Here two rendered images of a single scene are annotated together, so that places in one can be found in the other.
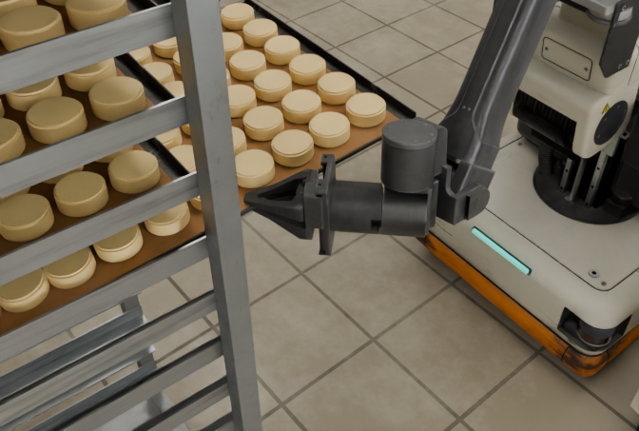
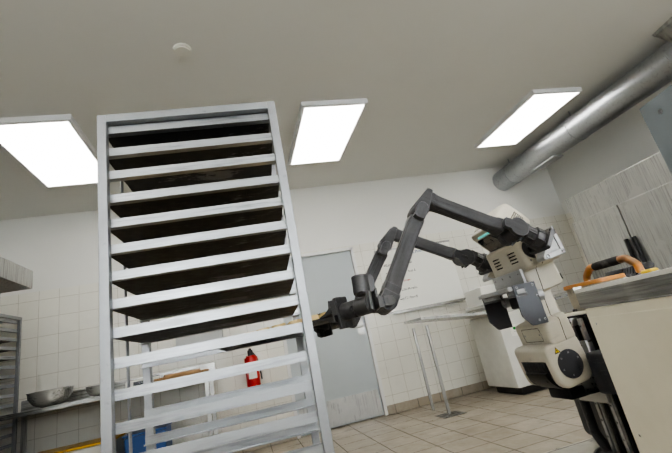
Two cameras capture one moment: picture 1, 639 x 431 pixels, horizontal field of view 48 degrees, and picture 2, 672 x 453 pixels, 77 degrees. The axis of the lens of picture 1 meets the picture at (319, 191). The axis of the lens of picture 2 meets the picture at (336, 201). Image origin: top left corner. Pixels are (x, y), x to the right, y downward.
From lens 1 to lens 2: 114 cm
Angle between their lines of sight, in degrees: 64
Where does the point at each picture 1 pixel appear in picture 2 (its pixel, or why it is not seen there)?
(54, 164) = (257, 280)
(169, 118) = (289, 274)
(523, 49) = (402, 257)
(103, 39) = (272, 250)
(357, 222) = (346, 309)
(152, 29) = (284, 249)
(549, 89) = (529, 352)
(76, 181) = not seen: hidden behind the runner
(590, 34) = not seen: hidden behind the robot
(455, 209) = (378, 300)
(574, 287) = not seen: outside the picture
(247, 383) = (321, 403)
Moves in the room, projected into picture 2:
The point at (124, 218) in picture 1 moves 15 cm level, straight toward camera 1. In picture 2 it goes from (275, 304) to (262, 300)
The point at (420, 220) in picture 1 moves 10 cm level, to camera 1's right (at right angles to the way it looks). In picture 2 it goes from (363, 301) to (392, 293)
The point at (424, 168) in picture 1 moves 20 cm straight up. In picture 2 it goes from (361, 283) to (348, 224)
